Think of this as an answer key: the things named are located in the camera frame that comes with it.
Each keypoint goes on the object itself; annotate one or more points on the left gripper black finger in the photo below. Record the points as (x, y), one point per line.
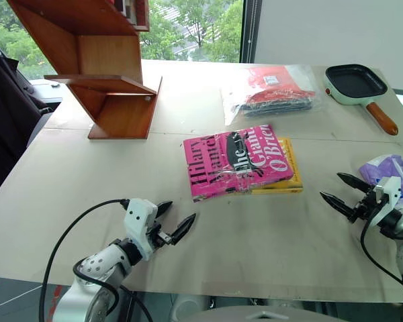
(185, 227)
(163, 208)

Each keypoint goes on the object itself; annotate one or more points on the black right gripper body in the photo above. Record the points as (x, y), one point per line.
(366, 206)

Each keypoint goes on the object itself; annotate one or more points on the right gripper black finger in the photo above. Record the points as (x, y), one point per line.
(339, 203)
(354, 182)

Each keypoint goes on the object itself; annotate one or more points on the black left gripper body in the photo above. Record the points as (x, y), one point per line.
(158, 236)

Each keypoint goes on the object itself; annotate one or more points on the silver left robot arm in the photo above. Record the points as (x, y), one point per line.
(97, 265)

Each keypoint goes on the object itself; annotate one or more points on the yellow book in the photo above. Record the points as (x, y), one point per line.
(293, 174)

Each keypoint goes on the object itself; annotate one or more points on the pink paperback book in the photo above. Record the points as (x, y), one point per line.
(235, 164)

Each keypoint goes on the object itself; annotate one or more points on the dark items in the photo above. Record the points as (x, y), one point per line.
(278, 107)

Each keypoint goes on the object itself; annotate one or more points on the wooden zigzag shelf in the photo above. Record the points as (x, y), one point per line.
(111, 57)

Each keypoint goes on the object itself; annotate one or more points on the purple plastic bag roll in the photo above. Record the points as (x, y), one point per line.
(399, 171)

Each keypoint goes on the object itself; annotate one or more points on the mint green square frying pan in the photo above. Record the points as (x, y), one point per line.
(354, 84)

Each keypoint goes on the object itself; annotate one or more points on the clear plastic bag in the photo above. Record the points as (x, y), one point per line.
(272, 90)

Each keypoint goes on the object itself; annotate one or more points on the black chair with dark garment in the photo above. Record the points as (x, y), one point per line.
(6, 127)

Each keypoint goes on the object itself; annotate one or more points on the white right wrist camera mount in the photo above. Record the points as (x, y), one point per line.
(388, 192)

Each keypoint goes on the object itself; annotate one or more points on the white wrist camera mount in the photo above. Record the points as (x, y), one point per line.
(139, 218)
(388, 192)

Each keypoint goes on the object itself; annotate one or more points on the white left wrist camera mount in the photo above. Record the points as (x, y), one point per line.
(139, 218)

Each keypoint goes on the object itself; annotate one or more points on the black window frame post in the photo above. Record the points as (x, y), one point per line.
(251, 30)

